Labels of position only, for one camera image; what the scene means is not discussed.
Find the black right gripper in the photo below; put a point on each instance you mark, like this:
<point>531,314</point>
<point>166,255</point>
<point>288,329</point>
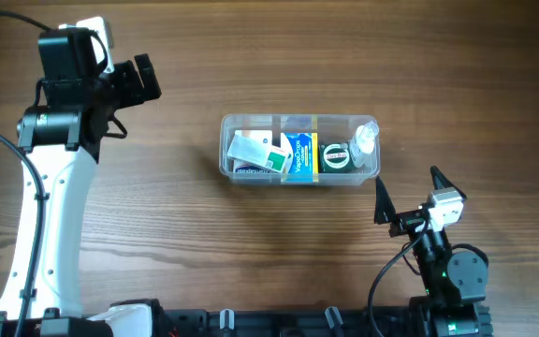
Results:
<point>413,221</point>

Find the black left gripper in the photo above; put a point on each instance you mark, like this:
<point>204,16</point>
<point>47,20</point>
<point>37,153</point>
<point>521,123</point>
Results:
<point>135,80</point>

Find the clear plastic bottle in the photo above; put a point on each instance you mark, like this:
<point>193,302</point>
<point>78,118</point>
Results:
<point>362,144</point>

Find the green Zam-Buk ointment box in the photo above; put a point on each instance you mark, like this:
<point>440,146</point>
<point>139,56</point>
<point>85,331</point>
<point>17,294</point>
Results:
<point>335,158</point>

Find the blue VapoDrops box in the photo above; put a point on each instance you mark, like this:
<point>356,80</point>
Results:
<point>303,160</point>

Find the white Panadol box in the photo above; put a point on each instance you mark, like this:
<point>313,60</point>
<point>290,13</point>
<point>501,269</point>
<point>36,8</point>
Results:
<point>255,152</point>

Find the white Hansaplast box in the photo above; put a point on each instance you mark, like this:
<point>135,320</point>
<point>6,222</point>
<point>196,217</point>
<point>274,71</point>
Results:
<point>265,136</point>

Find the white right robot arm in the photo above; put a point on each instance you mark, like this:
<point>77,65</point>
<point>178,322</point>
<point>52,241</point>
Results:
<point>454,276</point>

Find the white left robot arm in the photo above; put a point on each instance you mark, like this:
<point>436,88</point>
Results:
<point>60,134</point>

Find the clear plastic container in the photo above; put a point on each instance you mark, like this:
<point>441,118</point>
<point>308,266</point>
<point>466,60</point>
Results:
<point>267,129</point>

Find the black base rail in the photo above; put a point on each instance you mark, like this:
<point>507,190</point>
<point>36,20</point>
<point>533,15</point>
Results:
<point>293,322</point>

